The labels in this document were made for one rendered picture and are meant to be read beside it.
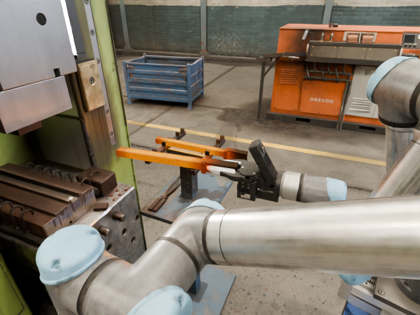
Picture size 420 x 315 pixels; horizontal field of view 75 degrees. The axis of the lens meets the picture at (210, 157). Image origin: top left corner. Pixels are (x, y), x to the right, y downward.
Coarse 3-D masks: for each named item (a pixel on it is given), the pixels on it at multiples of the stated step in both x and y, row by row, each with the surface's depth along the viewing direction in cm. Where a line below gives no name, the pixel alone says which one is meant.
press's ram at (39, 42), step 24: (0, 0) 59; (24, 0) 63; (48, 0) 68; (0, 24) 59; (24, 24) 64; (48, 24) 69; (0, 48) 60; (24, 48) 65; (48, 48) 71; (0, 72) 61; (24, 72) 66; (48, 72) 72
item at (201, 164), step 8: (120, 152) 90; (128, 152) 88; (136, 152) 88; (144, 152) 87; (152, 152) 87; (160, 152) 87; (144, 160) 87; (152, 160) 86; (160, 160) 85; (168, 160) 83; (176, 160) 82; (184, 160) 81; (192, 160) 81; (200, 160) 81; (208, 160) 80; (216, 160) 79; (192, 168) 81; (200, 168) 80; (232, 168) 76
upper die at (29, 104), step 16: (48, 80) 72; (64, 80) 77; (0, 96) 62; (16, 96) 65; (32, 96) 69; (48, 96) 73; (64, 96) 78; (0, 112) 63; (16, 112) 66; (32, 112) 70; (48, 112) 74; (0, 128) 65; (16, 128) 67
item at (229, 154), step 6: (156, 138) 124; (162, 138) 124; (168, 138) 124; (168, 144) 122; (174, 144) 121; (180, 144) 120; (186, 144) 119; (192, 144) 119; (198, 144) 119; (192, 150) 118; (198, 150) 117; (204, 150) 116; (210, 150) 115; (216, 150) 114; (222, 150) 114; (228, 150) 112; (234, 150) 112; (240, 150) 112; (222, 156) 114; (228, 156) 114; (234, 156) 112; (240, 156) 111; (246, 156) 110
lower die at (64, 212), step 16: (32, 176) 100; (48, 176) 100; (0, 192) 92; (16, 192) 92; (32, 192) 92; (80, 192) 90; (16, 208) 86; (32, 208) 86; (48, 208) 85; (64, 208) 85; (80, 208) 91; (32, 224) 81; (48, 224) 81; (64, 224) 86
